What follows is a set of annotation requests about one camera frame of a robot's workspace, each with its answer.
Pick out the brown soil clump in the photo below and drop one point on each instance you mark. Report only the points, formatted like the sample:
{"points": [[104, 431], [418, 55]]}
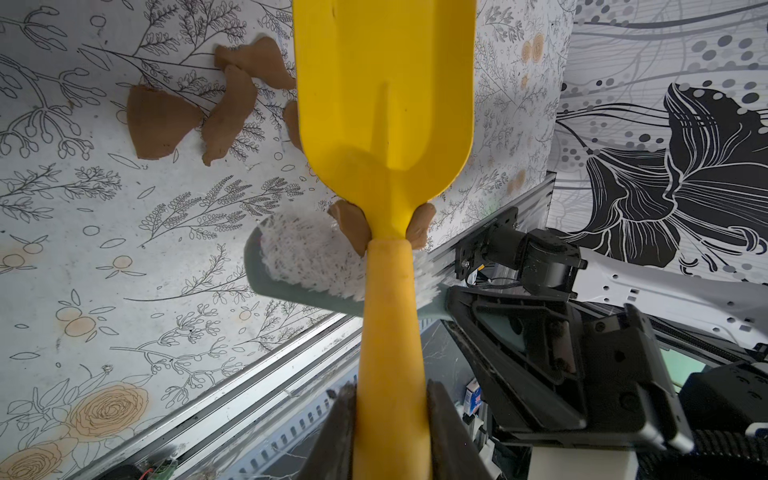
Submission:
{"points": [[291, 119], [158, 121], [261, 60], [353, 224]]}

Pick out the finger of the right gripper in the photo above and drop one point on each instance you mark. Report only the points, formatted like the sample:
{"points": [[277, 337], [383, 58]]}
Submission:
{"points": [[525, 352]]}

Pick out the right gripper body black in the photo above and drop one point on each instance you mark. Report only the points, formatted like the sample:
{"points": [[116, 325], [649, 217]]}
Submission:
{"points": [[630, 401]]}

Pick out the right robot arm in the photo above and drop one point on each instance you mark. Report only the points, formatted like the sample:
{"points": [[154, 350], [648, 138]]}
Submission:
{"points": [[712, 337]]}

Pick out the green cleaning brush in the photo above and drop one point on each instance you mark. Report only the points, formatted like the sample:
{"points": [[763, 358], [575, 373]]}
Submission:
{"points": [[302, 257]]}

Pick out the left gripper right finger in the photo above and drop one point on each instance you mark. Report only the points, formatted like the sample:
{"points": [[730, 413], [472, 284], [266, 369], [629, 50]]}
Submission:
{"points": [[454, 455]]}

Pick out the yellow trowel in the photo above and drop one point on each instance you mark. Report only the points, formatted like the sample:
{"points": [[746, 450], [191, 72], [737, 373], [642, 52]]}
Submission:
{"points": [[386, 120]]}

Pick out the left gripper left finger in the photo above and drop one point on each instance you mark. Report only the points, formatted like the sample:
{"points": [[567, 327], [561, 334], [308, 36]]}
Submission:
{"points": [[332, 454]]}

